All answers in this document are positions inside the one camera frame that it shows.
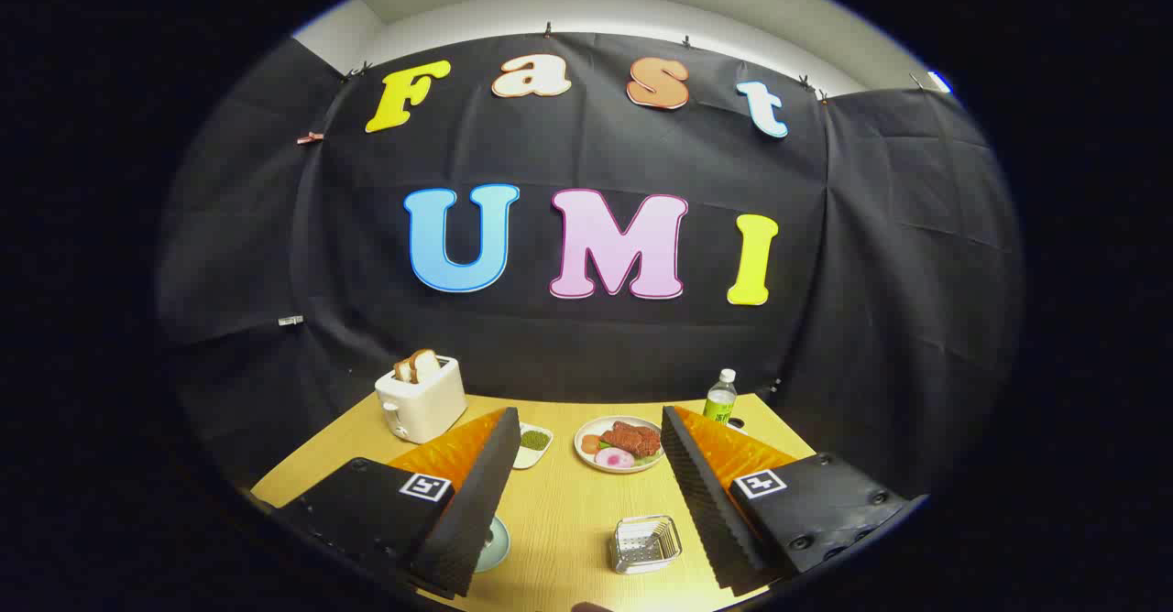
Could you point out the brown steak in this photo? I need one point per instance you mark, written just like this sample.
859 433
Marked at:
632 438

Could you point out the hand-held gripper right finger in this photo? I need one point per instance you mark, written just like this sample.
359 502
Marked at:
710 511

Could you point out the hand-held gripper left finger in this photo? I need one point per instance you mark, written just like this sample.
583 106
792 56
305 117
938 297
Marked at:
476 502

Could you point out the pink clip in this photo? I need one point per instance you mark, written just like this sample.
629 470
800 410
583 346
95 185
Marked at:
310 137

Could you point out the white divided condiment dish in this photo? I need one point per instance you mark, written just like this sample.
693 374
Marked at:
531 456

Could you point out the toast bread slice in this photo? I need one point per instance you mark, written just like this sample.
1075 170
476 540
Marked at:
425 365
402 371

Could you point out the pink ham slice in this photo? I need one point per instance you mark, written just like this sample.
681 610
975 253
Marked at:
612 459

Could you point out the orange carrot slice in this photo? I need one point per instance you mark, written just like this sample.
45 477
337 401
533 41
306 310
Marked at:
590 444

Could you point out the green label drink bottle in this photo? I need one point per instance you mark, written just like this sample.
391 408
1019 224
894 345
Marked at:
720 401

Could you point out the white toaster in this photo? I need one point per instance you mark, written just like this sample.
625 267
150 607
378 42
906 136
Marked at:
426 406

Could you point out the pile of green beans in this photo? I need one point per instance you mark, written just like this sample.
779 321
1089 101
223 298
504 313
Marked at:
534 440

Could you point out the teal round plate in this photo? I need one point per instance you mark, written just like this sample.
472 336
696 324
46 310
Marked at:
496 543

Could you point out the white oval food plate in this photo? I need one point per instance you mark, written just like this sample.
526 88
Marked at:
586 427

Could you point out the green lettuce leaf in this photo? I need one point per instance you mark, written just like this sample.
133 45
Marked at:
647 458

